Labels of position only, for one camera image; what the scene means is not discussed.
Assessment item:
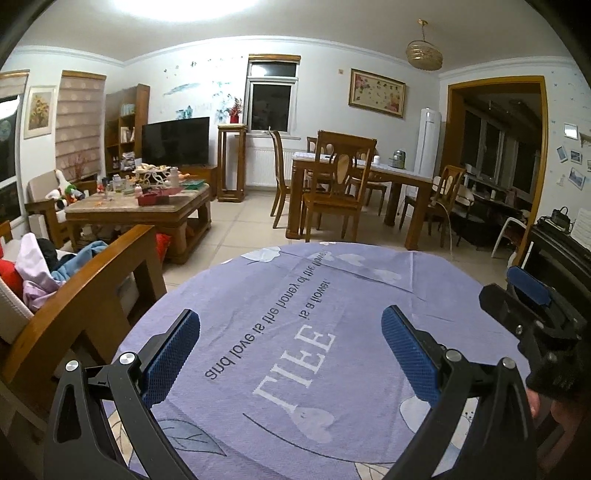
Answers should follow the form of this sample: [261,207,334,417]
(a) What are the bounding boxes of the wooden dining table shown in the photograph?
[286,151,435,250]

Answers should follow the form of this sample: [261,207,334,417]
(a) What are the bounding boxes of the white cable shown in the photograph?
[441,194,457,257]

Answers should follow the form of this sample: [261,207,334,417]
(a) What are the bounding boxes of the stuffed toys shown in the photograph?
[46,168,86,210]

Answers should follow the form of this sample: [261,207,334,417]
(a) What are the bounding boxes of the striped roller blind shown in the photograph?
[55,71,107,181]

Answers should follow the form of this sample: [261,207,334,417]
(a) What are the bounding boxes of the open sheet music book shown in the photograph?
[570,219,591,252]

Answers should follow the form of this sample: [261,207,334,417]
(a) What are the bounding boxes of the framed sunflower picture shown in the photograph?
[23,85,57,139]

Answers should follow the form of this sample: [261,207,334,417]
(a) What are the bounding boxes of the purple printed tablecloth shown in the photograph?
[104,240,532,480]

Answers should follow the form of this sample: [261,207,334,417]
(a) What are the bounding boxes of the group of wall photos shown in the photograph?
[554,122,591,190]

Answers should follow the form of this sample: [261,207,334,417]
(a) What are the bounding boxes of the black television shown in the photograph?
[141,117,211,168]

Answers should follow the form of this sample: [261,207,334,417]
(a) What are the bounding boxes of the white standing air conditioner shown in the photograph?
[413,108,441,178]

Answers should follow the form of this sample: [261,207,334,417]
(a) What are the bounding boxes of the wooden coffee table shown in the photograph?
[65,184,213,264]

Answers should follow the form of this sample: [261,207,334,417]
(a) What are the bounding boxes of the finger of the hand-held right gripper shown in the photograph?
[507,266,583,333]
[479,284,550,361]

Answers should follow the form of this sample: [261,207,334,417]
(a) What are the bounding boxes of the white fruit rack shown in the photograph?
[134,164,169,188]

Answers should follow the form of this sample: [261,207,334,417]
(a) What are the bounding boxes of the tall wooden plant stand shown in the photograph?
[217,124,247,203]

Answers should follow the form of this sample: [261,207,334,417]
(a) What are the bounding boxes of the gold chandelier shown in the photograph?
[405,19,444,71]

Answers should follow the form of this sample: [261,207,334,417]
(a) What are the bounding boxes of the black upright piano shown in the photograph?
[522,217,591,315]

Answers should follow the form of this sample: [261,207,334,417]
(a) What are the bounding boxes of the red tray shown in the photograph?
[137,187,183,206]

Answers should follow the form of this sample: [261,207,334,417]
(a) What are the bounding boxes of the wall window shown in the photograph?
[245,54,301,134]

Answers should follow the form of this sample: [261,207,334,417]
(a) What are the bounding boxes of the pile of clothes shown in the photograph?
[0,233,112,315]

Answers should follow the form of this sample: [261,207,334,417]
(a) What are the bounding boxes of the round ceiling light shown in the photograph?
[111,0,262,14]

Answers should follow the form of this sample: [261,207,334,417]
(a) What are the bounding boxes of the white plastic chair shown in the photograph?
[492,217,532,259]

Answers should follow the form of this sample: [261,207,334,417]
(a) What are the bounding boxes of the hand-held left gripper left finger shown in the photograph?
[44,309,201,480]

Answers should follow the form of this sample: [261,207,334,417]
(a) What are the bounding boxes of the wooden sofa frame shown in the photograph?
[0,224,167,416]

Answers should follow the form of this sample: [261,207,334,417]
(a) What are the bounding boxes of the glass balcony door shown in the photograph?
[0,69,29,227]

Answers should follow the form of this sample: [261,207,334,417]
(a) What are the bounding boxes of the person's right hand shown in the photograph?
[527,388,591,444]

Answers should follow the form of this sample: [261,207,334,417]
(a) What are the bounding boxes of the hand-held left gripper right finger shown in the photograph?
[381,305,539,480]

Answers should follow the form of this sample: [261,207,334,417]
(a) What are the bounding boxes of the wooden bookshelf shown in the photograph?
[105,84,151,178]

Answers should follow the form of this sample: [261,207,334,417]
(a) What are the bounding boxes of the framed flower picture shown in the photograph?
[348,68,406,118]

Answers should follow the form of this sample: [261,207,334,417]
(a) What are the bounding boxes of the white radiator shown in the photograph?
[247,148,296,188]

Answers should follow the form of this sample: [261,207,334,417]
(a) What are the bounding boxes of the wooden chair with oval back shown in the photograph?
[302,130,378,241]

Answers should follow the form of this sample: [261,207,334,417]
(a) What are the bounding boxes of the wooden television cabinet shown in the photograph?
[182,164,219,201]

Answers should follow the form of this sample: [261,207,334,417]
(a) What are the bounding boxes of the wooden armchair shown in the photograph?
[25,170,98,245]

